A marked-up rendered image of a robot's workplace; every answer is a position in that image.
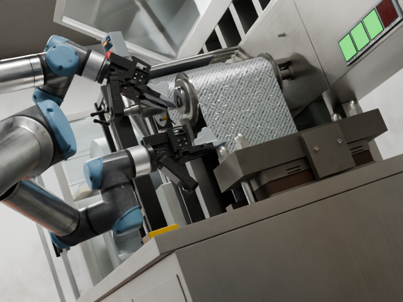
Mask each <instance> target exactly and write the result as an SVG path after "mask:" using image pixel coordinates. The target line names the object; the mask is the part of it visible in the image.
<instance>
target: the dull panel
mask: <svg viewBox="0 0 403 302"><path fill-rule="evenodd" d="M293 121H294V124H295V126H298V125H302V124H304V123H309V124H310V126H311V127H312V128H313V127H316V126H320V125H323V124H326V123H330V122H332V121H331V115H330V113H329V110H328V108H327V105H326V103H325V101H324V99H321V100H318V101H314V102H313V103H311V104H310V105H309V106H307V108H306V109H304V110H303V111H302V112H301V113H299V114H298V115H297V116H296V117H295V118H294V119H293Z"/></svg>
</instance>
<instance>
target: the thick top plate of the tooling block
mask: <svg viewBox="0 0 403 302"><path fill-rule="evenodd" d="M335 123H338V124H339V127H340V129H341V131H342V134H343V136H344V138H345V141H346V143H347V144H349V143H352V142H355V141H358V140H362V139H364V138H366V139H367V142H368V143H369V142H370V141H372V140H373V139H375V138H377V137H378V136H380V135H381V134H383V133H385V132H386V131H388V129H387V126H386V124H385V122H384V120H383V117H382V115H381V113H380V111H379V108H376V109H373V110H370V111H366V112H363V113H360V114H356V115H354V116H350V117H346V118H343V119H340V120H336V121H333V122H330V123H326V124H323V125H320V126H316V127H313V128H309V129H306V130H303V131H299V132H296V133H293V134H289V135H286V136H283V137H279V138H276V139H273V140H269V141H265V142H263V143H259V144H255V145H253V146H249V147H246V148H243V149H239V150H235V151H234V152H233V153H231V154H230V155H229V156H228V157H227V158H226V159H225V160H224V161H222V163H220V164H219V166H217V167H216V168H215V169H214V170H213V171H214V174H215V177H216V180H217V182H218V185H219V188H220V190H221V193H223V192H227V191H230V190H232V189H236V188H239V187H242V185H241V182H242V181H244V180H248V179H249V180H251V179H253V178H254V177H255V176H257V175H258V174H260V173H261V172H262V171H263V170H266V169H269V168H273V167H276V166H279V165H282V164H286V163H288V162H291V161H295V160H298V159H301V158H305V157H307V156H306V153H305V151H304V149H303V146H302V143H301V141H300V139H299V136H300V134H302V133H305V132H308V131H312V130H315V129H318V128H322V127H325V126H329V125H332V124H335Z"/></svg>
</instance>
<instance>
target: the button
mask: <svg viewBox="0 0 403 302"><path fill-rule="evenodd" d="M176 228H179V227H178V225H177V224H173V225H170V226H167V227H164V228H161V229H158V230H155V231H151V232H149V233H148V234H147V235H145V236H144V237H143V238H142V240H143V243H144V244H146V243H147V242H148V241H149V240H150V239H151V238H152V237H154V236H155V235H158V234H162V233H164V232H167V231H171V230H173V229H176Z"/></svg>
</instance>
